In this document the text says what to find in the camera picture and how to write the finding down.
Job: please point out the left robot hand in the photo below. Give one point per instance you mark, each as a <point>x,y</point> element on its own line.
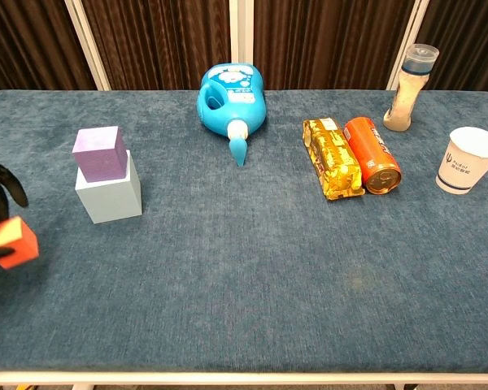
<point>0,187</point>

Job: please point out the small orange cube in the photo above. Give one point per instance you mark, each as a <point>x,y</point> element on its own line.
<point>20,243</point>

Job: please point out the purple cube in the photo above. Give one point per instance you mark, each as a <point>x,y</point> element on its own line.
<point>99,154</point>

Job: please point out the large light blue cube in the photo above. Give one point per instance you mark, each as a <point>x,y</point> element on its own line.
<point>110,199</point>

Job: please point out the dark brown pleated curtain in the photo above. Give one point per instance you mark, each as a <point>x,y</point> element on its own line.
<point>329,44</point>
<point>467,40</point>
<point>28,44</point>
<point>158,44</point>

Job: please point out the blue detergent bottle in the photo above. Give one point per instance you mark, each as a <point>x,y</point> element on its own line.
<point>244,109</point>

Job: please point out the blue table mat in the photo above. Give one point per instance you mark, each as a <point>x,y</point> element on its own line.
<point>244,264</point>

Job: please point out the gold snack package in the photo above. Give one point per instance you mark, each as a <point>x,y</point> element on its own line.
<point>333,158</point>

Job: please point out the orange drink can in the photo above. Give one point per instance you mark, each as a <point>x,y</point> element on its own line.
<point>370,150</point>

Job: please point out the clear bottle with beige contents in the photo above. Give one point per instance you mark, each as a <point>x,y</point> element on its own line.
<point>406,97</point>

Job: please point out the white paper cup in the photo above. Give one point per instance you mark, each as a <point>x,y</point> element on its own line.
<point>463,162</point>

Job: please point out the white partition frame post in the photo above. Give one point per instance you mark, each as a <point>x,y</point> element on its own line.
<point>241,30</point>
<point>87,44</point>
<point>406,32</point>

